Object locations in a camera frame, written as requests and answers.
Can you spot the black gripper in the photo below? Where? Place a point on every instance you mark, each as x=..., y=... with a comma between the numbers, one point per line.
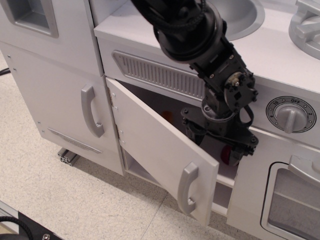
x=231, y=131

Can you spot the white cabinet door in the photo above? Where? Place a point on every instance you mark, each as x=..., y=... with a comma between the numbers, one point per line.
x=162, y=150

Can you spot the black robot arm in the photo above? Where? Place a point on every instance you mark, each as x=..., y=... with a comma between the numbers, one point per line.
x=193, y=33

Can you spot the red toy object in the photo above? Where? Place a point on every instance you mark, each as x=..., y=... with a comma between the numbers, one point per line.
x=225, y=154

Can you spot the oven door with window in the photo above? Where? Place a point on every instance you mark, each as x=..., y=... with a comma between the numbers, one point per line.
x=269, y=201

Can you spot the grey timer knob dial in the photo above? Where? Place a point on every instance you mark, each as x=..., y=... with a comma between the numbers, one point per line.
x=291, y=114

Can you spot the grey vent grille panel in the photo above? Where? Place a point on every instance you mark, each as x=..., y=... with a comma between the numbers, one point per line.
x=160, y=75

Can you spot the grey round sink basin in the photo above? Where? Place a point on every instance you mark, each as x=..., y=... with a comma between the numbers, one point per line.
x=243, y=17

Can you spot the grey stove burner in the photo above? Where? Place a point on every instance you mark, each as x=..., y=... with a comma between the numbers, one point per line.
x=303, y=35

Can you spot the white toy kitchen unit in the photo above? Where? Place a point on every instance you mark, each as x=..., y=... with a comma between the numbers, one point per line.
x=82, y=35

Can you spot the grey emblem badge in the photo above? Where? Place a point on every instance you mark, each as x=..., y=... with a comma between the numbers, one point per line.
x=75, y=142

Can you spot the white fridge door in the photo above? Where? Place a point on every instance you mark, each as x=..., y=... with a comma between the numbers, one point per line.
x=52, y=93

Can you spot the grey oven door handle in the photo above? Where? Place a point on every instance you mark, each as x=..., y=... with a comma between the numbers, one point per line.
x=306, y=169

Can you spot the grey cabinet door handle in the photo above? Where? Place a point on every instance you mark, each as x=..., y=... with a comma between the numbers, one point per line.
x=189, y=174

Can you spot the grey fridge door handle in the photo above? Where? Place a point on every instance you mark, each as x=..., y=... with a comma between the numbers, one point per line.
x=87, y=95

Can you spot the aluminium extrusion rail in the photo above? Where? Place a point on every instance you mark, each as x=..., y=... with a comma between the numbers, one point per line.
x=68, y=157

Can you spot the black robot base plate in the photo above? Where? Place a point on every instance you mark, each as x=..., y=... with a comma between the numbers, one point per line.
x=15, y=225

